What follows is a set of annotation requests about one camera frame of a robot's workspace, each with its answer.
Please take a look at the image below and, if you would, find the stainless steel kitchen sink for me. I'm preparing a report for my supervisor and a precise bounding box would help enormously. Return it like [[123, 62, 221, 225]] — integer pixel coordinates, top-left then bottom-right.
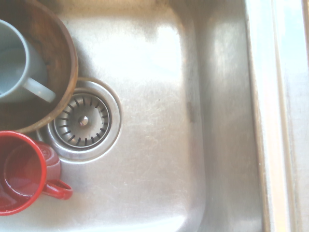
[[0, 0, 290, 232]]

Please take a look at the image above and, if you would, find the metal sink drain strainer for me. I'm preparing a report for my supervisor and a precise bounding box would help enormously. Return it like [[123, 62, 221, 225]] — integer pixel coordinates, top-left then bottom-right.
[[36, 77, 123, 162]]

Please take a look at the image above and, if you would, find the red ceramic mug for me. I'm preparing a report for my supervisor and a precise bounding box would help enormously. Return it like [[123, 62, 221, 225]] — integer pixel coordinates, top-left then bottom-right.
[[0, 130, 73, 217]]

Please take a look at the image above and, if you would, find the grey ceramic mug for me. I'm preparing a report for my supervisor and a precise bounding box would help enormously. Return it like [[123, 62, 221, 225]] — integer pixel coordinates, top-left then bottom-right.
[[0, 19, 57, 103]]

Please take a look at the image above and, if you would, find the brown wooden bowl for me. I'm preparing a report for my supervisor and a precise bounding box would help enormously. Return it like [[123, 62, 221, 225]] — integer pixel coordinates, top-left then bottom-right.
[[0, 0, 80, 135]]

